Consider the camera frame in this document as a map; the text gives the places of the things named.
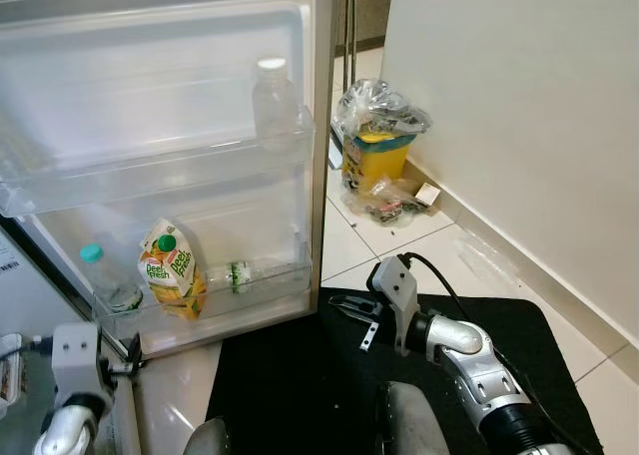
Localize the grey robot left leg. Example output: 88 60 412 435
183 418 233 455

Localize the clear bottle green label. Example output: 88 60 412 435
205 258 303 296

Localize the clear bottle teal cap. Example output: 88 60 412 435
80 241 144 316

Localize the yellow green juice carton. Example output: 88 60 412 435
138 219 210 322

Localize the yellow rubbish bin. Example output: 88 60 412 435
342 131 412 192

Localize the small white box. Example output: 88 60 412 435
413 183 444 210

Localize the clear plastic wrapper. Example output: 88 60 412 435
457 227 522 288

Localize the clear plastic door shelf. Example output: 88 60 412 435
92 258 317 344
0 111 317 219

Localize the clear bottle white cap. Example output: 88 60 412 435
252 56 302 155

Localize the white red food package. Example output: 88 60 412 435
0 360 25 421

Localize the clear bag of rubbish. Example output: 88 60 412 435
349 176 422 225

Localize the grey kitchen cabinet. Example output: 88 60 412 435
334 0 395 52

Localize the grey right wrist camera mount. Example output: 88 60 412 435
366 254 426 358

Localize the clear plastic bin liner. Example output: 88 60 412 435
332 79 433 147

